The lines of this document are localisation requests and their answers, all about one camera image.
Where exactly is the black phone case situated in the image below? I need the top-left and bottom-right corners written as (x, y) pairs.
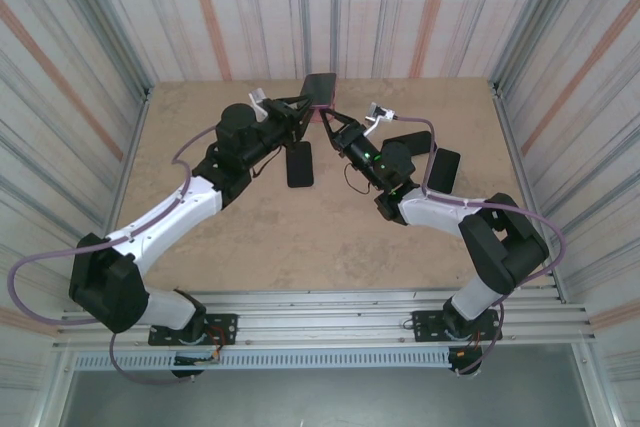
top-left (286, 140), bottom-right (315, 190)

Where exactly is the right arm's black base plate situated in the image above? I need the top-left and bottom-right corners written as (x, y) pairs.
top-left (410, 310), bottom-right (501, 343)

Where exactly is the aluminium side rail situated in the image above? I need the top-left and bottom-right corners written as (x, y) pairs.
top-left (489, 79), bottom-right (566, 306)
top-left (84, 82), bottom-right (154, 311)

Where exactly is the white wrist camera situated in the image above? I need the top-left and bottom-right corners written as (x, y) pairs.
top-left (248, 88), bottom-right (270, 122)
top-left (363, 102), bottom-right (399, 138)

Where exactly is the aluminium rail frame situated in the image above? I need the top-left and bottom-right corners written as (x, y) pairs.
top-left (52, 286), bottom-right (599, 353)

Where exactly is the thin black cable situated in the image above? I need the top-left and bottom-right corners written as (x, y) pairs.
top-left (343, 161), bottom-right (381, 197)

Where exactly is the left arm's black base plate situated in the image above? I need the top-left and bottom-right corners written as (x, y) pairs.
top-left (148, 313), bottom-right (239, 347)

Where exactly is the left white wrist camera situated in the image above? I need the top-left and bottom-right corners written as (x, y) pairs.
top-left (248, 88), bottom-right (270, 122)

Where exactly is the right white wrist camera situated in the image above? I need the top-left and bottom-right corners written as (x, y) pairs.
top-left (363, 102), bottom-right (399, 138)

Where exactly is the arm's purple cable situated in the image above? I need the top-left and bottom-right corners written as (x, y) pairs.
top-left (8, 126), bottom-right (221, 386)
top-left (392, 114), bottom-right (569, 377)

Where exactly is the right arm's purple cable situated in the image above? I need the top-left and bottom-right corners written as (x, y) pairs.
top-left (392, 114), bottom-right (569, 377)

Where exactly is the left arm's purple cable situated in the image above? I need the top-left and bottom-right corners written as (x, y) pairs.
top-left (8, 126), bottom-right (221, 386)

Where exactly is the slotted grey cable duct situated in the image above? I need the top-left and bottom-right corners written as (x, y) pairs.
top-left (73, 350), bottom-right (451, 371)

